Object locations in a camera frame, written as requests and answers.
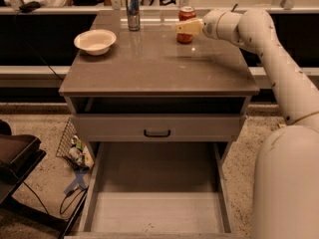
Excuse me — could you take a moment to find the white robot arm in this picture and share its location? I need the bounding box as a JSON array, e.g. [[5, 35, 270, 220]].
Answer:
[[174, 9, 319, 239]]

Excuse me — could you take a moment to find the black chair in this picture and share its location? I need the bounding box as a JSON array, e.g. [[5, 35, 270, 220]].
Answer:
[[0, 120, 87, 239]]

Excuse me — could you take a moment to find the wire basket with trash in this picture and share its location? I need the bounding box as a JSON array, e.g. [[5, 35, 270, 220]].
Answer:
[[56, 119, 94, 170]]

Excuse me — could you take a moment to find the blue silver energy drink can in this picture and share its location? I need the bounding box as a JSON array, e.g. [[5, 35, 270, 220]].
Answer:
[[126, 0, 140, 31]]

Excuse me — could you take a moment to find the black cable on floor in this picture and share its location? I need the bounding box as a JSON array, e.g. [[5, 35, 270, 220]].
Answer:
[[23, 181, 88, 217]]

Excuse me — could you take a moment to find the open bottom drawer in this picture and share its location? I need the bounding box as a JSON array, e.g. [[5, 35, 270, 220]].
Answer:
[[65, 142, 239, 239]]

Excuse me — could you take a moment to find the black drawer handle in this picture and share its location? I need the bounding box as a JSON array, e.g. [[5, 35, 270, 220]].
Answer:
[[144, 129, 171, 138]]

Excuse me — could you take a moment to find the red coke can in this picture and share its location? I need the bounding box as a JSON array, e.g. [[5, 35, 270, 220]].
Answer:
[[175, 6, 197, 45]]

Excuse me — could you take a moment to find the grey cabinet with drawers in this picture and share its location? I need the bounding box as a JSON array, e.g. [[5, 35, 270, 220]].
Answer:
[[58, 9, 260, 239]]

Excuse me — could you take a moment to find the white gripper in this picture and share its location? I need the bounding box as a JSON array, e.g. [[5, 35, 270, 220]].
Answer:
[[174, 10, 240, 44]]

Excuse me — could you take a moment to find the white bowl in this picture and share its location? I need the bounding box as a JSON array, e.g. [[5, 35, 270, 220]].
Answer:
[[74, 29, 117, 56]]

